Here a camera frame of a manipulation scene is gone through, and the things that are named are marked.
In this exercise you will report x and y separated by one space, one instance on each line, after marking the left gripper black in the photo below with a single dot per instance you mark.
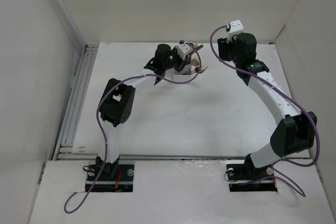
181 62

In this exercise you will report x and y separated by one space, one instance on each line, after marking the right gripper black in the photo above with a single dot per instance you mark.
223 46

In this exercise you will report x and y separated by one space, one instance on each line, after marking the white three-compartment utensil holder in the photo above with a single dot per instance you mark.
183 75

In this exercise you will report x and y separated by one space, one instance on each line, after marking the rose gold fork green handle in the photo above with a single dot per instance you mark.
193 72

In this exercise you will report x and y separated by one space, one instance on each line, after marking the brown grey chopstick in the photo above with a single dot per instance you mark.
199 47

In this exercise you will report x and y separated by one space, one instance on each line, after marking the beige plastic spoon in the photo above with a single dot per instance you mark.
195 62

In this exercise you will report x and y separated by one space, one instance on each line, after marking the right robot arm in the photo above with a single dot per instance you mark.
295 130

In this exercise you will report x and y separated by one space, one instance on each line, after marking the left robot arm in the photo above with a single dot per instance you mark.
117 99

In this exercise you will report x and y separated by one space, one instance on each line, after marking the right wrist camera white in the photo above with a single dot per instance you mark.
234 28

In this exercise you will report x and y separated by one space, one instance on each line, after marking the aluminium rail front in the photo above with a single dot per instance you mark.
125 157

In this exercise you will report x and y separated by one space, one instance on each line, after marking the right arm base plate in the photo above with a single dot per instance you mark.
241 178

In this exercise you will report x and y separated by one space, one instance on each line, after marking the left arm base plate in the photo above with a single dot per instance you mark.
120 182

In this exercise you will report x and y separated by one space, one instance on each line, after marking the aluminium frame left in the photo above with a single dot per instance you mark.
70 120

